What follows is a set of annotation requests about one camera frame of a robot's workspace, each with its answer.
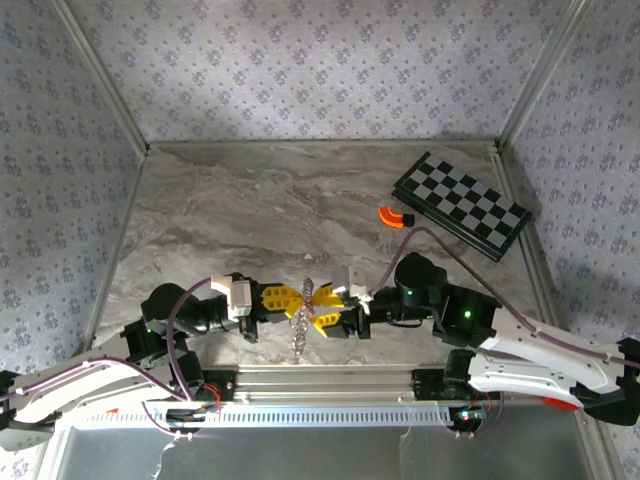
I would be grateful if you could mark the metal coil spring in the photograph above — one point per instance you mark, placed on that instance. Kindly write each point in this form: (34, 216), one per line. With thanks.
(301, 330)

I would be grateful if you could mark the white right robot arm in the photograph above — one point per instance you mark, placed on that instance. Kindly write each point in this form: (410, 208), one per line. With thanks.
(525, 350)

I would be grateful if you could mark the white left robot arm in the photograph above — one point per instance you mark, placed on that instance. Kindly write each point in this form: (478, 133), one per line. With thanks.
(75, 385)

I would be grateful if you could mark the orange curved plastic piece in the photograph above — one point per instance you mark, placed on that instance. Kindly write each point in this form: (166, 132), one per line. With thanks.
(390, 216)

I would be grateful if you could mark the folded black white chessboard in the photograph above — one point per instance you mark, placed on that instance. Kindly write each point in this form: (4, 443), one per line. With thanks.
(460, 205)

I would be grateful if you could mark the grey metal sheet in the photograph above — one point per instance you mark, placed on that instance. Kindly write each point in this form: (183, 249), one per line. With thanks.
(300, 455)

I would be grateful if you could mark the small circuit board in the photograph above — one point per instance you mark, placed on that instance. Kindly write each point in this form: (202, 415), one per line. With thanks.
(467, 416)

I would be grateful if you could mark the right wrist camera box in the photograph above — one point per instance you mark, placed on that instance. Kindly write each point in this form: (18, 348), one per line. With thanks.
(350, 282)

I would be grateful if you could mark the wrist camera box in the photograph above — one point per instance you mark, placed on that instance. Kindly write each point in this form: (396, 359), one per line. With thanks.
(241, 300)
(350, 282)

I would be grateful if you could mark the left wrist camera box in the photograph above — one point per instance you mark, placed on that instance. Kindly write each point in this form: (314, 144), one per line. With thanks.
(241, 300)

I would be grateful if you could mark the aluminium arm base rail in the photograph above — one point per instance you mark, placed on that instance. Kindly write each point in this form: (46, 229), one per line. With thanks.
(325, 385)

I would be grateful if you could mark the aluminium frame rail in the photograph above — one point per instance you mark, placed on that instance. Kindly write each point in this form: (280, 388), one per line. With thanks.
(539, 270)
(115, 250)
(325, 143)

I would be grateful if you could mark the aluminium frame post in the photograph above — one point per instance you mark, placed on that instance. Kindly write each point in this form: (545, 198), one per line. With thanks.
(540, 75)
(103, 75)

